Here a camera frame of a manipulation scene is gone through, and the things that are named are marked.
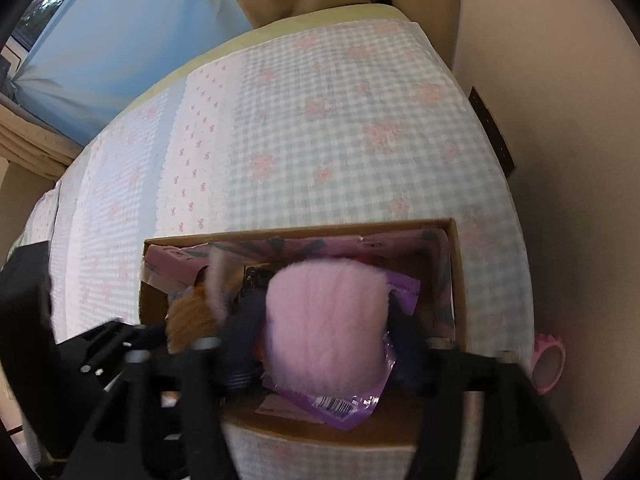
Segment brown plush with white trim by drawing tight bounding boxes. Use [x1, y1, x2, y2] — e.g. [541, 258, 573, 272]
[165, 248, 244, 354]

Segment cardboard box pastel pattern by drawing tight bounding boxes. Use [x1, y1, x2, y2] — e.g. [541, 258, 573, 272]
[138, 216, 469, 451]

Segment black white patterned scrunchie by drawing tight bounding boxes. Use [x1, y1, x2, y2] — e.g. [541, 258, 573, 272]
[240, 266, 274, 296]

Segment purple foil packet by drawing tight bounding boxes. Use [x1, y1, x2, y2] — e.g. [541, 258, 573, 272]
[261, 268, 422, 432]

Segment pink fluffy pouch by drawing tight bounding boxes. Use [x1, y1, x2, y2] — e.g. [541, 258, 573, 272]
[263, 257, 392, 396]

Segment orange plush pumpkin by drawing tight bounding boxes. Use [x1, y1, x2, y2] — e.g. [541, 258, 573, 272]
[254, 336, 265, 363]

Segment magenta fabric pouch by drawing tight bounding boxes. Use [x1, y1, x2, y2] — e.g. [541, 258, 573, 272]
[352, 255, 385, 268]

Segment pink tape roll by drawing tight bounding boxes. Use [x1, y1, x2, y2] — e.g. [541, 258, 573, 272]
[532, 334, 566, 394]

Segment beige left curtain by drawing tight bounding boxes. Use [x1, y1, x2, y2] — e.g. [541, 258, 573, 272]
[1, 94, 82, 181]

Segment checkered pastel bed quilt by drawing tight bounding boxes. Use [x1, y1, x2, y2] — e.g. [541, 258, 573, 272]
[22, 20, 534, 361]

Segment light blue window sheet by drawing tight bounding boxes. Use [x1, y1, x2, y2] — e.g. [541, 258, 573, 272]
[12, 0, 252, 145]

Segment green yellow mattress sheet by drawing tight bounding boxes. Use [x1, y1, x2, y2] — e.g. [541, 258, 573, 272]
[98, 2, 411, 126]

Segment window with trees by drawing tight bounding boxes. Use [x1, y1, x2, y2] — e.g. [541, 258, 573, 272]
[11, 0, 65, 51]

